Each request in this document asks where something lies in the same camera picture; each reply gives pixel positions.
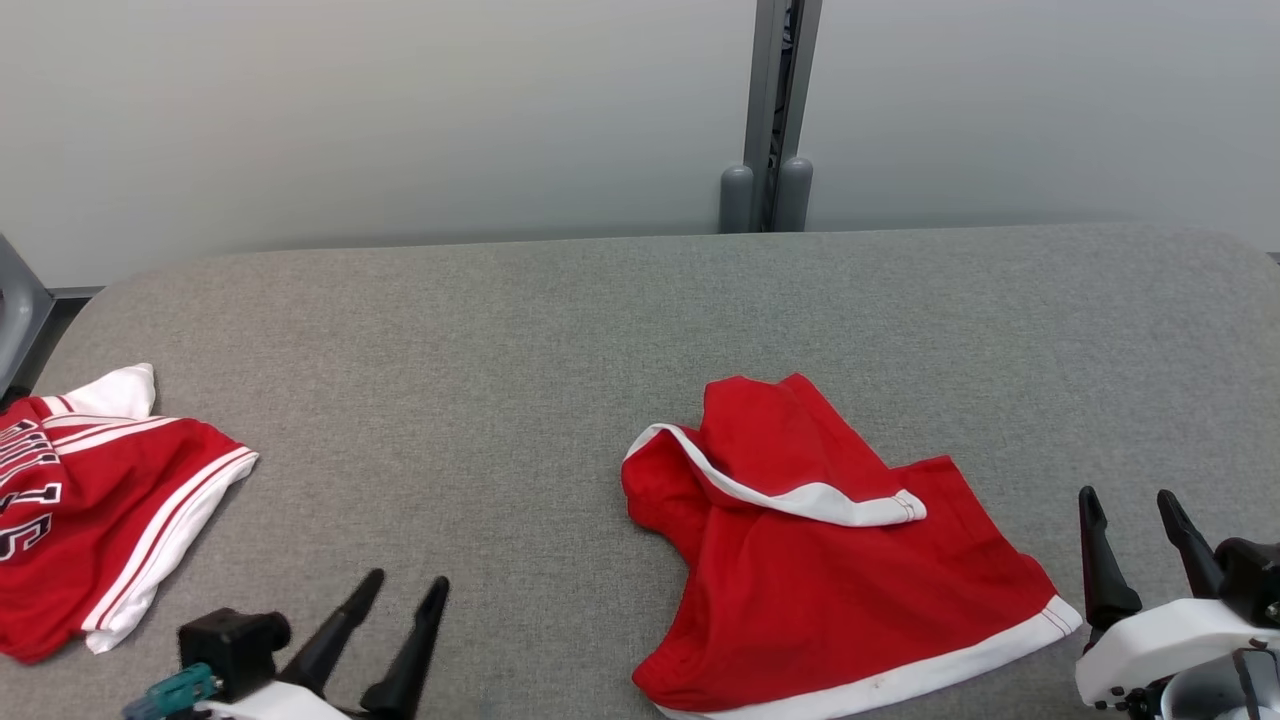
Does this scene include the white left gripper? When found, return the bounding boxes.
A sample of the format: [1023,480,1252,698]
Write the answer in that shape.
[195,569,450,720]

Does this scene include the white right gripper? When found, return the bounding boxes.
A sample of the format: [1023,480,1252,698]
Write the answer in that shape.
[1075,487,1280,713]

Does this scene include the red jersey white sleeves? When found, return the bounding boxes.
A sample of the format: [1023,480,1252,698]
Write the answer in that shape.
[0,363,259,664]

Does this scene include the red shorts white hem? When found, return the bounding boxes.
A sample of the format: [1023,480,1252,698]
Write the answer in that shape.
[620,373,1084,720]

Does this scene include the grey plastic chair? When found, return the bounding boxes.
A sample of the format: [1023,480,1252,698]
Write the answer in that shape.
[0,235,53,401]

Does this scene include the left camera cable teal plug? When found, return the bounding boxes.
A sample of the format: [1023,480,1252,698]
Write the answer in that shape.
[122,662,223,720]

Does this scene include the grey cylindrical post foot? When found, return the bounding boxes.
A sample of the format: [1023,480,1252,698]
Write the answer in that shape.
[775,156,814,233]
[720,165,754,233]

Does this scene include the grey metal wall post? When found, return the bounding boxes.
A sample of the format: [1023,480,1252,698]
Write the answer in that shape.
[745,0,823,233]

